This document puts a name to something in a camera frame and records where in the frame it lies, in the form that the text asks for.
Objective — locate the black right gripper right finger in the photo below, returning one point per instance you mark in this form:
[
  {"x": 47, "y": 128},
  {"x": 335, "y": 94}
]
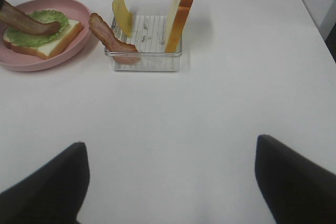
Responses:
[{"x": 295, "y": 189}]

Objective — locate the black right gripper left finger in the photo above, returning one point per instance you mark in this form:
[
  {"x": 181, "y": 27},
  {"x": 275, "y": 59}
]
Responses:
[{"x": 52, "y": 194}]

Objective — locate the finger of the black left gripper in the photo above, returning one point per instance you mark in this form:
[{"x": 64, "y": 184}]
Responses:
[{"x": 1, "y": 3}]

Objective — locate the bacon strip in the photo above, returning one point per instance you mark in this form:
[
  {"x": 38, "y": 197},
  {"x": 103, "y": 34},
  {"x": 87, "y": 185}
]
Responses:
[
  {"x": 105, "y": 34},
  {"x": 15, "y": 18}
]

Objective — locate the green lettuce leaf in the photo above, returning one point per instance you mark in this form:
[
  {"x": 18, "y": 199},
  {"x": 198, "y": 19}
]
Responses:
[{"x": 45, "y": 16}]

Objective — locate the bread slice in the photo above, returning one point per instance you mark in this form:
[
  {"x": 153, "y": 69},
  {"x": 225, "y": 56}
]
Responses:
[
  {"x": 175, "y": 22},
  {"x": 50, "y": 49}
]

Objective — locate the yellow cheese slice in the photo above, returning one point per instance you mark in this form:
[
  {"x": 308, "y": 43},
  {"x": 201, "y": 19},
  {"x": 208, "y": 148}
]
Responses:
[{"x": 123, "y": 16}]

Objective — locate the pink round plate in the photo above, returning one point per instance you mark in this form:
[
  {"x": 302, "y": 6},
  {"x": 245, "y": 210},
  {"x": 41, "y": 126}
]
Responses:
[{"x": 73, "y": 10}]

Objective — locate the right clear plastic tray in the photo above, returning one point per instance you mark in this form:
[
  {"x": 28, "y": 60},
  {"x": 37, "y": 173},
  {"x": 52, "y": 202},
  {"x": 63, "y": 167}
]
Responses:
[{"x": 148, "y": 27}]

